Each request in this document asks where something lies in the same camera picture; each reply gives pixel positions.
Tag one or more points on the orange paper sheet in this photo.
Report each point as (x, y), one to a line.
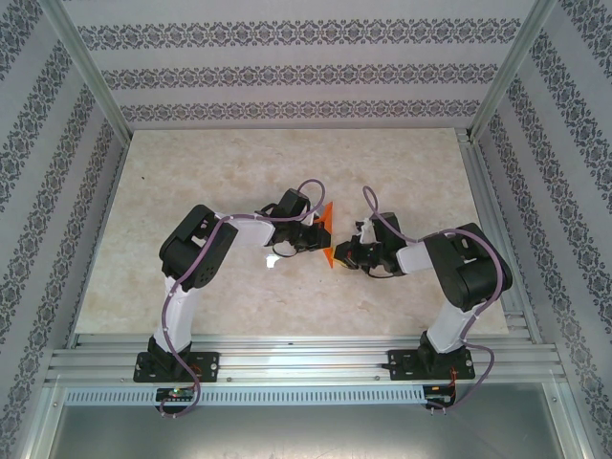
(327, 217)

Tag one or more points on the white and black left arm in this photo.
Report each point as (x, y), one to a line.
(179, 311)

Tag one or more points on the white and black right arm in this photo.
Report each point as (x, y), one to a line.
(449, 330)

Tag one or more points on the grey metal sheet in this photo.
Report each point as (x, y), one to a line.
(306, 435)

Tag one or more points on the small circuit board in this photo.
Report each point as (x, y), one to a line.
(437, 397)

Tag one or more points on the circuit board with green light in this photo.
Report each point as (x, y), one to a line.
(174, 394)

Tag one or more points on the aluminium mounting rail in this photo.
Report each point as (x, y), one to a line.
(306, 363)

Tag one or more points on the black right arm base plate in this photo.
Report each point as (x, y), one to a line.
(399, 365)

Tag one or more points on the wide aluminium side rail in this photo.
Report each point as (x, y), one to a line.
(497, 239)

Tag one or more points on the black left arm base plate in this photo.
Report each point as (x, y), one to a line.
(210, 365)

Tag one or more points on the thin aluminium side rail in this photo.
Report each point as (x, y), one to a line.
(102, 229)

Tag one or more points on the aluminium frame post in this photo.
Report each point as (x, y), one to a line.
(86, 67)
(514, 67)

